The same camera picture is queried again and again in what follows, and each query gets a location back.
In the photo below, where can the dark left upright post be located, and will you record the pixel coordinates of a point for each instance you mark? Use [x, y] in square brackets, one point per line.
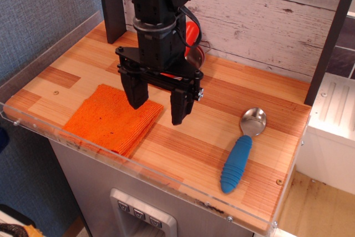
[114, 18]

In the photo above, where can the silver dispenser button panel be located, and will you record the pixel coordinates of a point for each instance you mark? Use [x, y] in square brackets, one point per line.
[137, 218]

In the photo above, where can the orange folded cloth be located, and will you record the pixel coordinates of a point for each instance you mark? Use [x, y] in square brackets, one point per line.
[107, 119]

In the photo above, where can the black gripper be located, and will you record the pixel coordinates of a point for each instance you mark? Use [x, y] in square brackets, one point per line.
[161, 48]

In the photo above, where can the clear acrylic edge guard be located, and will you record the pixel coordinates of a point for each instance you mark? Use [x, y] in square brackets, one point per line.
[187, 160]

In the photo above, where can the blue handled metal spoon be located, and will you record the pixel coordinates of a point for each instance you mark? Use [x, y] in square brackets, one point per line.
[252, 123]

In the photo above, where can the small steel pot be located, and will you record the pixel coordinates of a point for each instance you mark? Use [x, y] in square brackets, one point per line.
[196, 57]

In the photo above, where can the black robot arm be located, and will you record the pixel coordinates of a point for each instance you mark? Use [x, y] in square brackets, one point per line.
[160, 11]

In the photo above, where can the white toy sink unit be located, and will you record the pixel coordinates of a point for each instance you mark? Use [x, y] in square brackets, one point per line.
[327, 150]

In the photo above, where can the dark upright post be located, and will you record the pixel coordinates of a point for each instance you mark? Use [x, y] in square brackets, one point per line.
[334, 32]
[114, 18]

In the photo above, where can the long red toy sausage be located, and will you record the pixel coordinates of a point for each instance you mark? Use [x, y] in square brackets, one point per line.
[192, 32]

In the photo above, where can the grey toy fridge cabinet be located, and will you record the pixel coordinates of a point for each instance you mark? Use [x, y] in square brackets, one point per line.
[91, 182]

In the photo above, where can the dark right upright post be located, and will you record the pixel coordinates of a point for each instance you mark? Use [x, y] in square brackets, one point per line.
[334, 32]

